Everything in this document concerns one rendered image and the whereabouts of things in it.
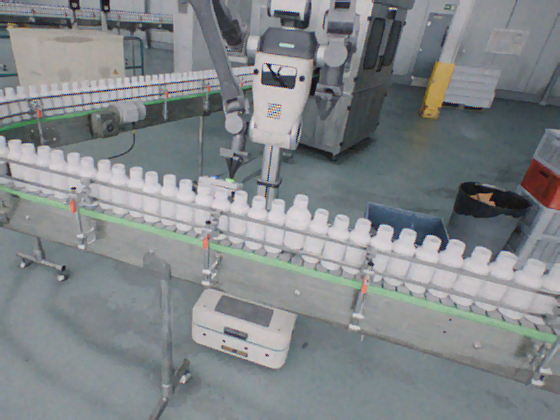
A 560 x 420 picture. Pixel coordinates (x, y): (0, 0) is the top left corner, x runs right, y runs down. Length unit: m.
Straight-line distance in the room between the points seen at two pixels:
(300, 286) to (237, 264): 0.20
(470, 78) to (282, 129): 8.97
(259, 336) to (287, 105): 1.11
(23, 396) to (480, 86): 10.07
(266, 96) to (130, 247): 0.80
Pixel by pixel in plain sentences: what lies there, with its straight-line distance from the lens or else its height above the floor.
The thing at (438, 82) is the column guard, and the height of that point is 0.72.
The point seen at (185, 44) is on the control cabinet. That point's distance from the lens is 7.03.
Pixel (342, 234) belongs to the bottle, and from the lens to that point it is 1.02.
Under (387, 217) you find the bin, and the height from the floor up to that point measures 0.90.
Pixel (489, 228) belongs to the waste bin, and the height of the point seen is 0.47.
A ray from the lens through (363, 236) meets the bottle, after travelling 1.03.
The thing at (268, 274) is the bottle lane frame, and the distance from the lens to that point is 1.11.
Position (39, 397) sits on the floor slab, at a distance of 2.11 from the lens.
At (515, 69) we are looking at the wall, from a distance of 13.57.
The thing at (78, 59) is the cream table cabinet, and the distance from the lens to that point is 5.07.
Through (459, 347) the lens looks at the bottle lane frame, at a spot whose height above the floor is 0.88.
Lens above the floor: 1.65
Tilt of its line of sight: 28 degrees down
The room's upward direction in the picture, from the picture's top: 7 degrees clockwise
